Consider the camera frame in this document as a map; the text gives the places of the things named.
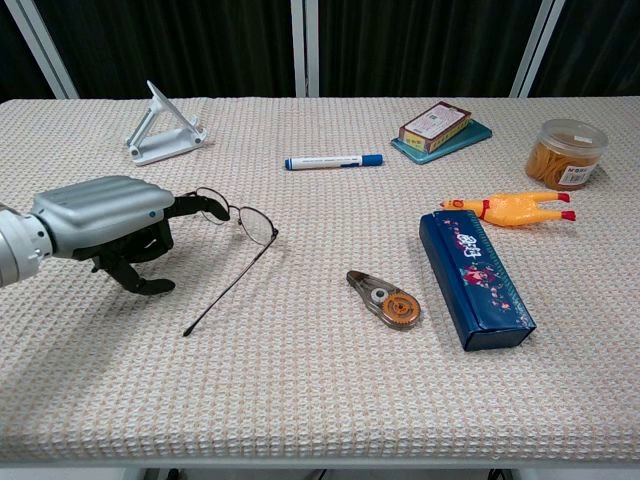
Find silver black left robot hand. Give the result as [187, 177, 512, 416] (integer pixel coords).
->
[30, 175, 232, 295]

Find thin-framed eyeglasses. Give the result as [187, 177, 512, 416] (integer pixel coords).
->
[182, 186, 280, 338]

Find white folding phone stand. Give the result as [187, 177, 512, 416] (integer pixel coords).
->
[124, 79, 209, 168]

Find black pleated curtain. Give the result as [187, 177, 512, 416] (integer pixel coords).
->
[0, 0, 640, 100]

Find white marker with blue cap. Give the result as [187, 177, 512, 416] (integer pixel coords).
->
[284, 153, 386, 172]

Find beige waffle-weave tablecloth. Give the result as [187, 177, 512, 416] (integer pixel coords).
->
[0, 95, 640, 464]

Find clear correction tape dispenser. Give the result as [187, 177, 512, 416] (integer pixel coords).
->
[345, 269, 422, 332]

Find red cream card box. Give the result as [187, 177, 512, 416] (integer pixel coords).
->
[397, 100, 473, 153]

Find teal phone case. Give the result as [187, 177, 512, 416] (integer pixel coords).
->
[390, 118, 494, 167]

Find dark blue pencil case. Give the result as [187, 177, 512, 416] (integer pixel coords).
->
[418, 209, 538, 353]

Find yellow rubber chicken toy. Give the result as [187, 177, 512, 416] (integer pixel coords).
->
[439, 190, 578, 229]

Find clear jar of rubber bands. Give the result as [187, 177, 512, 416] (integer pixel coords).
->
[524, 117, 610, 192]

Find white metal frame post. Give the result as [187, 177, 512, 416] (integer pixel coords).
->
[509, 0, 569, 99]
[2, 0, 81, 100]
[290, 0, 322, 99]

